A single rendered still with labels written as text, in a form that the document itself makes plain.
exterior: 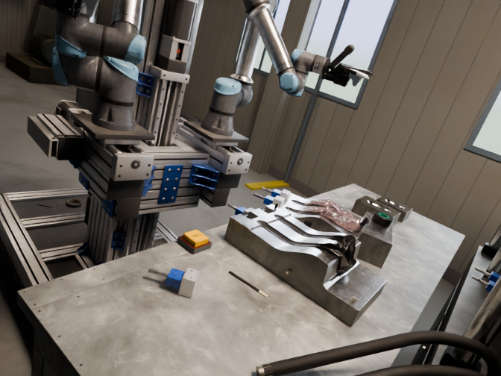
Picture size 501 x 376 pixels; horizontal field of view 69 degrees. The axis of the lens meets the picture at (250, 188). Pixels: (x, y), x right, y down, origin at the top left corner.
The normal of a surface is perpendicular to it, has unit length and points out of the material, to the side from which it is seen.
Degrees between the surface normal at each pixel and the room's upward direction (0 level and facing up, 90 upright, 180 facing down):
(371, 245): 90
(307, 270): 90
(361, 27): 90
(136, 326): 0
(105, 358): 0
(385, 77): 90
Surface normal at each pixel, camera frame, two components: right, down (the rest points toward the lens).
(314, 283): -0.60, 0.13
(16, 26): 0.66, 0.44
